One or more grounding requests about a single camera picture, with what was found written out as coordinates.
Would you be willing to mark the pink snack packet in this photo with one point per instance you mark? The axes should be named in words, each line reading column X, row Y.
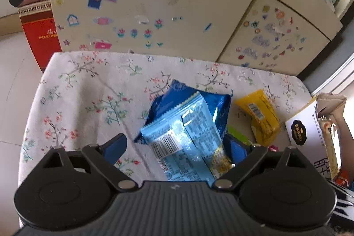
column 272, row 147

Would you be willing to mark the floral tablecloth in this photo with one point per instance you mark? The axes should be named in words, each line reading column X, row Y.
column 83, row 92

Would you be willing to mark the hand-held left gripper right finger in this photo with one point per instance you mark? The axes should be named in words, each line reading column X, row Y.
column 237, row 150

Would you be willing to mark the light blue snack packet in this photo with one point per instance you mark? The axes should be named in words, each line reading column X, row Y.
column 188, row 136

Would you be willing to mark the dark blue snack packet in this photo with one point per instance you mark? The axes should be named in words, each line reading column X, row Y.
column 215, row 106

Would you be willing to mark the white refrigerator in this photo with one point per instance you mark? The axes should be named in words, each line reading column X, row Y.
column 332, row 64

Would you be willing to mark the large yellow snack packet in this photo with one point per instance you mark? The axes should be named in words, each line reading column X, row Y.
column 262, row 120

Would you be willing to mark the printed cardboard box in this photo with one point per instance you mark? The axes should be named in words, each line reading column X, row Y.
column 304, row 128

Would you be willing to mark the green snack packet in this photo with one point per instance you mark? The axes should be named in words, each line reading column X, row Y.
column 240, row 136

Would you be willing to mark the red carton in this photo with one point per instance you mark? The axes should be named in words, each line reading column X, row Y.
column 38, row 39

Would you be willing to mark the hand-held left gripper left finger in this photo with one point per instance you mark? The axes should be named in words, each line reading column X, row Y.
column 114, row 148

